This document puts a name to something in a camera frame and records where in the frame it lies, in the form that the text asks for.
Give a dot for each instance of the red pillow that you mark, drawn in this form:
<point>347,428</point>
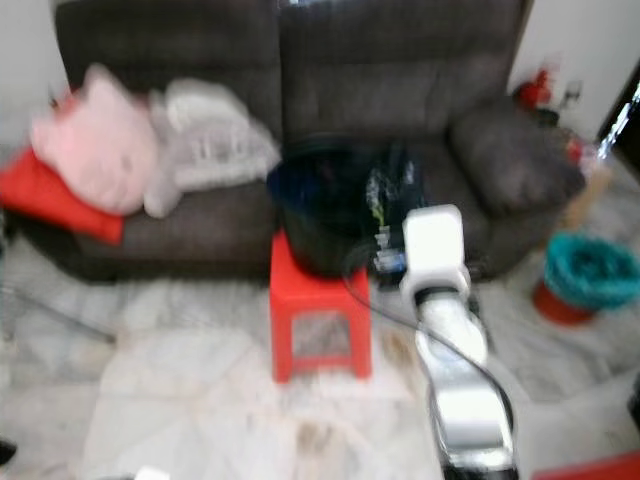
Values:
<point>55,200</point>

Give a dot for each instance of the pink cat face pillow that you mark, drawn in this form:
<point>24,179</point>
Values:
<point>95,140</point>

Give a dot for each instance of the grey cartoon creature plush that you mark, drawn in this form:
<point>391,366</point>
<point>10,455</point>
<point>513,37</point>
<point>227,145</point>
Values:
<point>210,140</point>

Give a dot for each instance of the red plastic stool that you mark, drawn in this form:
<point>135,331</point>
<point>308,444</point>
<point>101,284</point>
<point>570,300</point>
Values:
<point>320,295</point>

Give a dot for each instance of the black plastic laundry bucket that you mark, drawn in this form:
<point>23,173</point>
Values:
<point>335,205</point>

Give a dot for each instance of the dark grey fabric sofa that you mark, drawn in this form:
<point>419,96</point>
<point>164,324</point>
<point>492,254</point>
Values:
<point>390,75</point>

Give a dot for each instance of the red bin with teal liner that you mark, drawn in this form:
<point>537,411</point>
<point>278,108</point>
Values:
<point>590,275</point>

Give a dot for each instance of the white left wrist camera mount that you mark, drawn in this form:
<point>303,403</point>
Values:
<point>150,473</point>

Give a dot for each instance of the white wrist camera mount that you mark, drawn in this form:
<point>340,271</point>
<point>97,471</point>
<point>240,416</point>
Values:
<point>435,245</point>
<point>150,473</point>

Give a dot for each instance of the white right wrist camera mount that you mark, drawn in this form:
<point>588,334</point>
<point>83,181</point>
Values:
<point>435,245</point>

